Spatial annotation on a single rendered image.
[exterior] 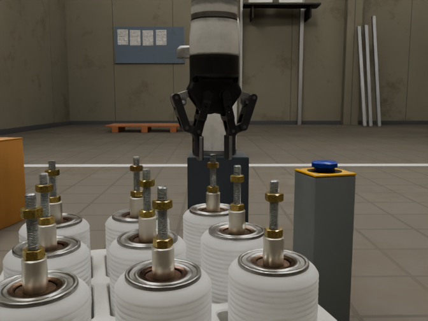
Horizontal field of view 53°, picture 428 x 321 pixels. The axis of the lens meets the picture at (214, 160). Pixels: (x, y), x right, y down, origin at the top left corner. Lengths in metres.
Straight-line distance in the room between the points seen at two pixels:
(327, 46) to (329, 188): 8.70
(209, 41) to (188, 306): 0.38
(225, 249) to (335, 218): 0.22
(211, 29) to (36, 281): 0.40
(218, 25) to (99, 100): 8.60
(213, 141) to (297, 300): 0.61
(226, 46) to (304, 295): 0.36
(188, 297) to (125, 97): 8.74
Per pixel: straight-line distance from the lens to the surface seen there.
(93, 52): 9.29
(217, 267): 0.56
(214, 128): 0.99
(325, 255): 0.70
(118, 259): 0.53
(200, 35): 0.65
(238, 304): 0.46
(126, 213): 0.68
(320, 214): 0.68
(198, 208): 0.70
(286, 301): 0.44
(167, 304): 0.41
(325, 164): 0.68
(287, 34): 9.19
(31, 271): 0.43
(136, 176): 0.65
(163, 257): 0.43
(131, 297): 0.42
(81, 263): 0.53
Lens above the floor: 0.42
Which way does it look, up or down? 7 degrees down
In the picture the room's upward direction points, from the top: straight up
